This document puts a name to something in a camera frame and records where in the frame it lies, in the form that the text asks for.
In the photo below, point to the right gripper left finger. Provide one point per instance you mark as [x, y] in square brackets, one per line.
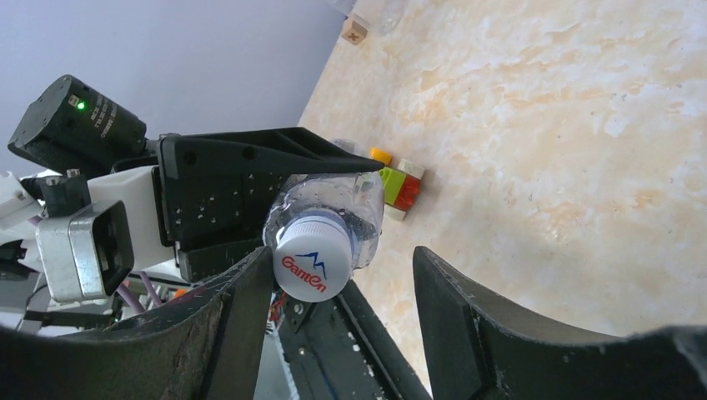
[206, 344]

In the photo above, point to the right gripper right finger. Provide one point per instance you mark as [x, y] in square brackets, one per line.
[481, 345]

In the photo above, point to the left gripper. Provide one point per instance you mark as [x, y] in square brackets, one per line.
[192, 229]

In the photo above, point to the clear plastic bottle white cap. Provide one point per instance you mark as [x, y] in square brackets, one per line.
[354, 202]

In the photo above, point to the white Ganten bottle cap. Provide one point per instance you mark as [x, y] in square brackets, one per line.
[313, 259]

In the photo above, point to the clear plastic bottle blue label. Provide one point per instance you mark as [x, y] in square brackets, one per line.
[382, 16]

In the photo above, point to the colourful toy block car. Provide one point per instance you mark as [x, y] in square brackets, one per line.
[402, 181]

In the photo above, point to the wooden cube with cross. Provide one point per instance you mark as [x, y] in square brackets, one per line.
[353, 30]

